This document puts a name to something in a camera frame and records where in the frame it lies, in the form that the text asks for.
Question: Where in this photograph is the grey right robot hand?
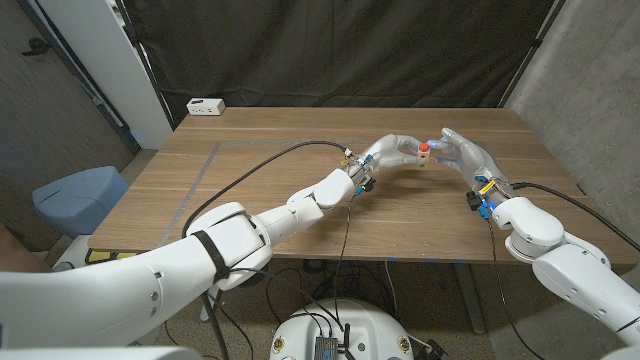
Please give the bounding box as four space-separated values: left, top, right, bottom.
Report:
427 126 515 200

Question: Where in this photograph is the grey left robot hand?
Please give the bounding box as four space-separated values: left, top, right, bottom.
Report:
353 133 426 179

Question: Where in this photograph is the black backdrop stand pole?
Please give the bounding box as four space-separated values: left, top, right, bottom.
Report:
496 0 569 109
113 0 177 132

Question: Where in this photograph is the black backdrop curtain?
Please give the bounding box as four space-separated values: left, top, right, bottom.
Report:
121 0 557 125

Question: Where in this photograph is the grey table leg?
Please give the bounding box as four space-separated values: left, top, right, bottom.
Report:
451 262 488 336

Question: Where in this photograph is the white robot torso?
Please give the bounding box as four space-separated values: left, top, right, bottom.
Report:
269 297 416 360

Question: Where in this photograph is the black round disc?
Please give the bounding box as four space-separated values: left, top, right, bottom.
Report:
243 259 270 288

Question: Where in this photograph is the white power strip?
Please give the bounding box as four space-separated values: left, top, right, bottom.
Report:
185 97 227 117

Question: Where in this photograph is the grey electronics box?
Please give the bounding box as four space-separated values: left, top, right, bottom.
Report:
313 335 341 360

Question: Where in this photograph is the white table leg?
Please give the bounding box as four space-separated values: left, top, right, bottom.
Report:
198 292 219 323

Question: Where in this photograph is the yellow black striped base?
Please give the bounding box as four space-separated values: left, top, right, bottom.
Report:
83 249 139 265

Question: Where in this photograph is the blue padded stool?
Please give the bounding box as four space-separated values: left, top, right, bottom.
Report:
31 165 131 239

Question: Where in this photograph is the person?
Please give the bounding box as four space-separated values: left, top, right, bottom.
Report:
0 224 54 274

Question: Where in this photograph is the thin black hanging cable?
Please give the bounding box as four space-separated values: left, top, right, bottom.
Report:
485 219 546 360
332 193 357 324

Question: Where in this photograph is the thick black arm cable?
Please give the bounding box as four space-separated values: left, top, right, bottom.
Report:
180 140 350 239
512 181 640 253

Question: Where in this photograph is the black cable bundle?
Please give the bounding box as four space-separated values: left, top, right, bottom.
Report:
263 258 397 324

